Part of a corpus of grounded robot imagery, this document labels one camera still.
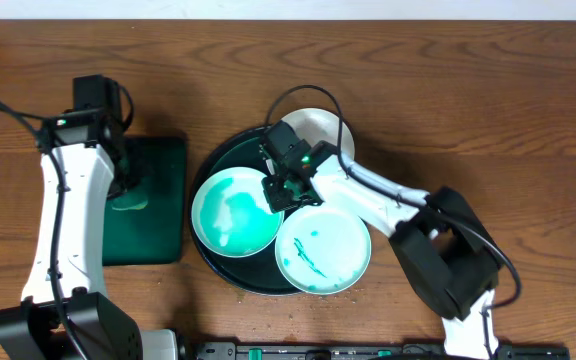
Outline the white plate with green stains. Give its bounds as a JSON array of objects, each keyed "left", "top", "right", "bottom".
[{"left": 281, "top": 108, "right": 339, "bottom": 146}]

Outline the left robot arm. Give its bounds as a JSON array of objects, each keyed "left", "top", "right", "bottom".
[{"left": 0, "top": 75, "right": 180, "bottom": 359}]

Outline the round black tray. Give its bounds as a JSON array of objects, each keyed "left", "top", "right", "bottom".
[{"left": 190, "top": 128, "right": 302, "bottom": 295}]

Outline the light green plate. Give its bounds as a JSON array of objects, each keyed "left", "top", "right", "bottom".
[
  {"left": 275, "top": 205, "right": 372, "bottom": 296},
  {"left": 191, "top": 167, "right": 284, "bottom": 258}
]

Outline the light green plate front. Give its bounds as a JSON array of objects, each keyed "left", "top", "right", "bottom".
[{"left": 275, "top": 205, "right": 372, "bottom": 296}]

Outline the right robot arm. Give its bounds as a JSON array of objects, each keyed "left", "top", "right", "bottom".
[{"left": 260, "top": 121, "right": 505, "bottom": 359}]

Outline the green sponge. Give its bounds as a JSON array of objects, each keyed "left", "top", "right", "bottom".
[{"left": 111, "top": 194, "right": 149, "bottom": 211}]

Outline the rectangular black tray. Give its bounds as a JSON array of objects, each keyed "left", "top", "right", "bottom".
[{"left": 102, "top": 137, "right": 187, "bottom": 266}]

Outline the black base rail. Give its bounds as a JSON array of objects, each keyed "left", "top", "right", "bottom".
[{"left": 193, "top": 342, "right": 571, "bottom": 360}]

